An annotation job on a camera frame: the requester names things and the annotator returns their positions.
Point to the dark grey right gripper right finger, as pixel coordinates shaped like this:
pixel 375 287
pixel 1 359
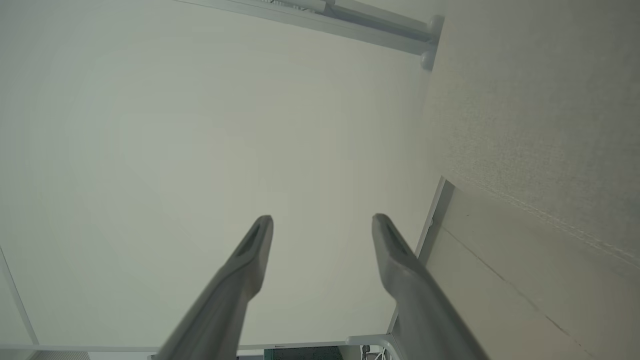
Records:
pixel 420 310

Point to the white partition panel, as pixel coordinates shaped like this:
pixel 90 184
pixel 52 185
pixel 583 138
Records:
pixel 200 140

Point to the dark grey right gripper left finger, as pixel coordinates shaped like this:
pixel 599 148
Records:
pixel 235 290

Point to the dark green box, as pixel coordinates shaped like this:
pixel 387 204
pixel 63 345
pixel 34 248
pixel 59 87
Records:
pixel 300 354

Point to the white frame rail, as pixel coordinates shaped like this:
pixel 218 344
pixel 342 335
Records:
pixel 370 30

